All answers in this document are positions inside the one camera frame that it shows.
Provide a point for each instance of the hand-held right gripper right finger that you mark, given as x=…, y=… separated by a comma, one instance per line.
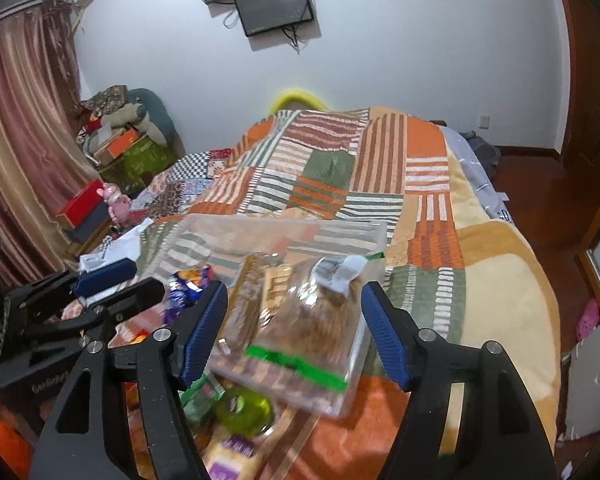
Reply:
x=386, y=340

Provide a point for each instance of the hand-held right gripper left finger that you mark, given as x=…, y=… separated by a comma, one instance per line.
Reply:
x=200, y=335

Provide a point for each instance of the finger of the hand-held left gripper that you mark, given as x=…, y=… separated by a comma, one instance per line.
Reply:
x=105, y=274
x=130, y=296

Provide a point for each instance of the clear green-zip snack bag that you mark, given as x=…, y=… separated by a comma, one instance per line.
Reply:
x=300, y=325

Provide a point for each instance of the large clear plastic bag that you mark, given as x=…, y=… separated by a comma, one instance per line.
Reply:
x=280, y=232

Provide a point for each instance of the dark blue box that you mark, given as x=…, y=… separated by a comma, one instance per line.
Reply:
x=90, y=227

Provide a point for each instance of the green snack packet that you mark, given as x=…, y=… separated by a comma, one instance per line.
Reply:
x=202, y=395

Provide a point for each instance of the pink plush toy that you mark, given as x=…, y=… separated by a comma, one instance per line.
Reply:
x=115, y=205

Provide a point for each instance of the red box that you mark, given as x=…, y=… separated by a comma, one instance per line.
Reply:
x=80, y=205

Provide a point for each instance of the checked patterned quilt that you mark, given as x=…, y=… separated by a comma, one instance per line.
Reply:
x=180, y=185

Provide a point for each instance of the green cardboard box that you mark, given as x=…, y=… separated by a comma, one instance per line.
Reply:
x=145, y=162

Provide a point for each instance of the yellow and purple snack packet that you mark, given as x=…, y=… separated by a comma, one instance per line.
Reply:
x=230, y=455

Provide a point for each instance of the orange cardboard box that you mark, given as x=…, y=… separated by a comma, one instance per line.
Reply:
x=120, y=142

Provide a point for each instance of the grey rolled pillow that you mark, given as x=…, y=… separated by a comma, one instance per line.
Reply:
x=130, y=119

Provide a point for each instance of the pink striped curtain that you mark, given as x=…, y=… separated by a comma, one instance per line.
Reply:
x=25, y=135

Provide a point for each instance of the teal pillow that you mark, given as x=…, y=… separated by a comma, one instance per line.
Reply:
x=157, y=110

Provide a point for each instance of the patterned dark cushion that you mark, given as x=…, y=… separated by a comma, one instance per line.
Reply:
x=105, y=100

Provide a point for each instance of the striped patchwork blanket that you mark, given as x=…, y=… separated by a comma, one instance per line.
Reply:
x=330, y=175

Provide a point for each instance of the grey bedding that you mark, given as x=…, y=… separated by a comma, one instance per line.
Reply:
x=475, y=175

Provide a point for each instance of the pink shoe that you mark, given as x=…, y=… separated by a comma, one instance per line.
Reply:
x=588, y=320

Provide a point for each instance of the white panel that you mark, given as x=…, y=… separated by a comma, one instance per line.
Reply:
x=592, y=385

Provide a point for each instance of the yellow cushion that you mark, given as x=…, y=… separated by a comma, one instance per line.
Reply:
x=295, y=99

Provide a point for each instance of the brown wooden door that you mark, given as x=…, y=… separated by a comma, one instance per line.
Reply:
x=590, y=85

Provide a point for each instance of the white wall socket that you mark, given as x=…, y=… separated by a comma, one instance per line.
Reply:
x=485, y=121

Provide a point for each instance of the small black wall monitor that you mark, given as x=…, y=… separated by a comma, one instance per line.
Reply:
x=275, y=5

